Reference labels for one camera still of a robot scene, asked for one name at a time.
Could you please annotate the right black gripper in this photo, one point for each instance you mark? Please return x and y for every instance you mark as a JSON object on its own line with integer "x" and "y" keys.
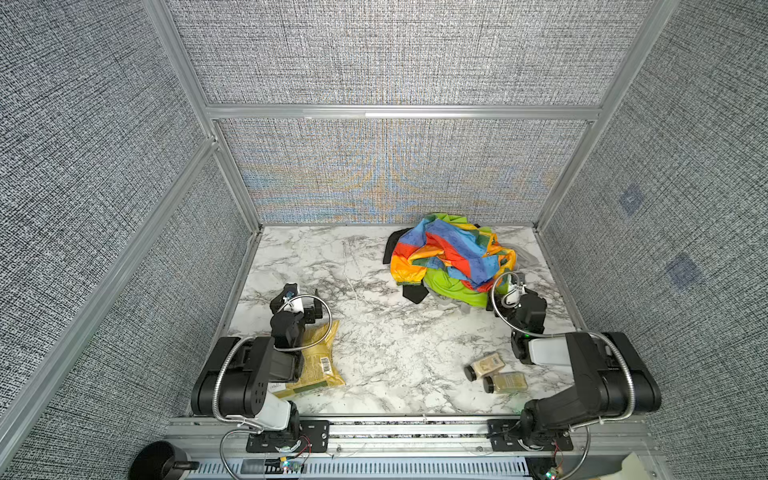
{"x": 512, "y": 288}

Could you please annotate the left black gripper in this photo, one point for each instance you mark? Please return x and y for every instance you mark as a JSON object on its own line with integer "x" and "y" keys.
{"x": 294, "y": 298}

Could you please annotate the lime green cloth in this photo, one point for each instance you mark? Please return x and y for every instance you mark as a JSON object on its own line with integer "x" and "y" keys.
{"x": 466, "y": 260}

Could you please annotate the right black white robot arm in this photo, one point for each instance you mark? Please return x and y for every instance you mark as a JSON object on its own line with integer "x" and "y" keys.
{"x": 611, "y": 381}

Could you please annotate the rainbow multicolour cloth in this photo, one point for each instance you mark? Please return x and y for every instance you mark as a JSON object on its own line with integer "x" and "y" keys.
{"x": 405, "y": 253}

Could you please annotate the upper small spice jar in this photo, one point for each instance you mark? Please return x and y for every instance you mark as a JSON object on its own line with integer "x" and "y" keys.
{"x": 484, "y": 366}

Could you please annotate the small spice jar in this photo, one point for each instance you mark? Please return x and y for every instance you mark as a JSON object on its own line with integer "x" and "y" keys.
{"x": 484, "y": 366}
{"x": 505, "y": 383}

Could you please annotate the yellow snack bag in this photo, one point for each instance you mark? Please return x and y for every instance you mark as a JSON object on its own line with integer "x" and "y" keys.
{"x": 318, "y": 371}

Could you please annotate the lower small spice jar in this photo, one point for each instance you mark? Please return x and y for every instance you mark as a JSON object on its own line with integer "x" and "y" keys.
{"x": 505, "y": 383}

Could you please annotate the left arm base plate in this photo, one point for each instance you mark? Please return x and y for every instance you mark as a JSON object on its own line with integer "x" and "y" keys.
{"x": 304, "y": 435}

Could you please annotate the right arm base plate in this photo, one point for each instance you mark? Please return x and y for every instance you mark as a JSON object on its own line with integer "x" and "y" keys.
{"x": 510, "y": 435}

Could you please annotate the aluminium front rail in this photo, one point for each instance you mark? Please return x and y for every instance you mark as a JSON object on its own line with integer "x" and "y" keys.
{"x": 436, "y": 435}

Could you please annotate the white slotted cable duct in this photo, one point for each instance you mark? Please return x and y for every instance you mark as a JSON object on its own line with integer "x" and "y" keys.
{"x": 367, "y": 468}

